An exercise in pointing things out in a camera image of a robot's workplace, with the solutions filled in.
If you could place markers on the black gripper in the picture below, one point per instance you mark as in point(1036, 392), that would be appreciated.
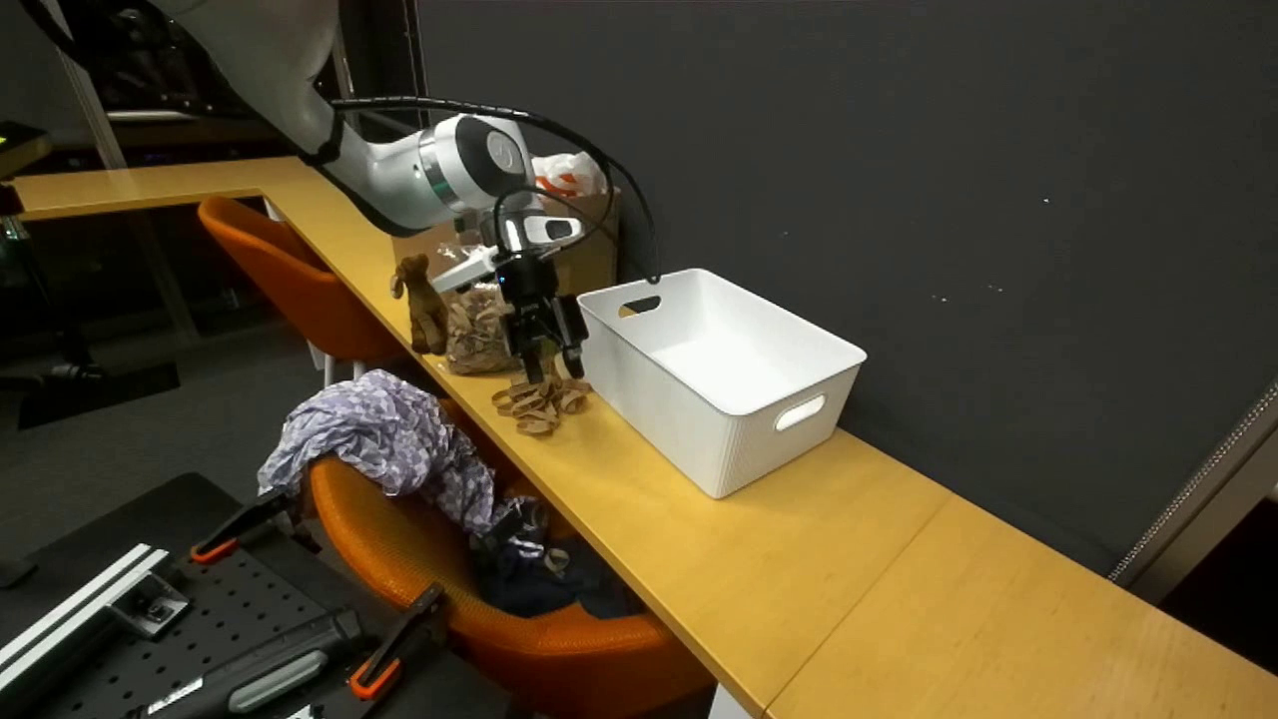
point(534, 286)

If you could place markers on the tan rubber band pile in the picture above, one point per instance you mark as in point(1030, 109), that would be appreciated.
point(542, 406)

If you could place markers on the clear plastic bag of rubber bands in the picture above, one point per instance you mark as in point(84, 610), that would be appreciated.
point(476, 333)

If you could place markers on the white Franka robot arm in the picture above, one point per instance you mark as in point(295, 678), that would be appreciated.
point(403, 165)

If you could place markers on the brown cardboard box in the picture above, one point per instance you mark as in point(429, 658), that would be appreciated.
point(593, 245)

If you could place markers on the brown moose plush toy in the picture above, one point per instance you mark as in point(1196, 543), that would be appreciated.
point(425, 312)

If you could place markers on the white plastic bin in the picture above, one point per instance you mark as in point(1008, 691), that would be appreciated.
point(722, 386)

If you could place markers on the white red plastic bag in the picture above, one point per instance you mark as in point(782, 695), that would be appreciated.
point(570, 175)

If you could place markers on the purple white patterned cloth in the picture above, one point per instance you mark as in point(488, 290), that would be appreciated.
point(383, 426)

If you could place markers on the dark bundled cloth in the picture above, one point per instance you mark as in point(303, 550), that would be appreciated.
point(542, 565)

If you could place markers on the orange chair with cloth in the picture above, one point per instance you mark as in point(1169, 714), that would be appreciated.
point(534, 651)

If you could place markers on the black orange clamp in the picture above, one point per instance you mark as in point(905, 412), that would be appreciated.
point(403, 642)
point(240, 526)

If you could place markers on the black perforated work board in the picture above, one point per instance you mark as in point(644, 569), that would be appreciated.
point(226, 625)

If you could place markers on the black floor stand base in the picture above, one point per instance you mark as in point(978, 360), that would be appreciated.
point(95, 390)

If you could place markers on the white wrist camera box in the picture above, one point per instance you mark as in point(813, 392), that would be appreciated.
point(465, 269)

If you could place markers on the small metal bracket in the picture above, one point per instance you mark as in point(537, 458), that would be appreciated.
point(148, 603)

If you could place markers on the aluminium extrusion rail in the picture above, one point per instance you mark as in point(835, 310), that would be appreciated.
point(75, 613)

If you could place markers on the grey window frame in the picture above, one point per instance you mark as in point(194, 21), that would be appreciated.
point(1199, 501)

